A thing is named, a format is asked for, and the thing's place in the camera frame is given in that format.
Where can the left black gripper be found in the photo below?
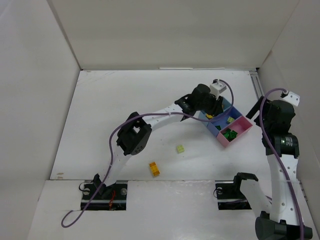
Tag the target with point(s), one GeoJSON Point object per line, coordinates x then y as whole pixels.
{"type": "Point", "coordinates": [216, 106]}

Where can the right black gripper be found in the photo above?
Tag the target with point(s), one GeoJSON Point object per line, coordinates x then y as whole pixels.
{"type": "Point", "coordinates": [261, 110]}

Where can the green lego brick studs up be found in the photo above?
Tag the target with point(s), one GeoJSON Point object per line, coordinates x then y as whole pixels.
{"type": "Point", "coordinates": [226, 135]}

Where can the small green lego brick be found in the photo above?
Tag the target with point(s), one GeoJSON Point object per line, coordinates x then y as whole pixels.
{"type": "Point", "coordinates": [232, 135]}

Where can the orange long lego brick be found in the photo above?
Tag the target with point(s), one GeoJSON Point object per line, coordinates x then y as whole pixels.
{"type": "Point", "coordinates": [154, 169]}

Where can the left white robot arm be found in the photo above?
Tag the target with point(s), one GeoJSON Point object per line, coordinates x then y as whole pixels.
{"type": "Point", "coordinates": [131, 137]}

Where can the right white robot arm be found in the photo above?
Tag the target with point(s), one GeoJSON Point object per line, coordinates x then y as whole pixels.
{"type": "Point", "coordinates": [278, 217]}

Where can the blue container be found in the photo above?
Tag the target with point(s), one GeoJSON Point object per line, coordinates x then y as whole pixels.
{"type": "Point", "coordinates": [217, 109]}

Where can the pink container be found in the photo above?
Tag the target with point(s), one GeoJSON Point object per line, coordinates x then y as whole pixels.
{"type": "Point", "coordinates": [241, 125]}

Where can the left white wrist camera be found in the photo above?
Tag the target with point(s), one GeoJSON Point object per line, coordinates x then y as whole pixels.
{"type": "Point", "coordinates": [217, 87]}

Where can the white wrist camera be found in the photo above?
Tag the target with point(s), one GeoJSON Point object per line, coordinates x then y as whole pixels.
{"type": "Point", "coordinates": [291, 98]}
{"type": "Point", "coordinates": [217, 87]}

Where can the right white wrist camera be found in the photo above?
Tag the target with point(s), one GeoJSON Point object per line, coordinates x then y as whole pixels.
{"type": "Point", "coordinates": [291, 98]}

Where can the aluminium rail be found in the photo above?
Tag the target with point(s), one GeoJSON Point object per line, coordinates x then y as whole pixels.
{"type": "Point", "coordinates": [256, 83]}

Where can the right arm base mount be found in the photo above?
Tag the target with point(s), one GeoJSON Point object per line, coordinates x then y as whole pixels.
{"type": "Point", "coordinates": [228, 197]}

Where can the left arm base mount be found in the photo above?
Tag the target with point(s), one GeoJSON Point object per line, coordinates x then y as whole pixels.
{"type": "Point", "coordinates": [116, 200]}

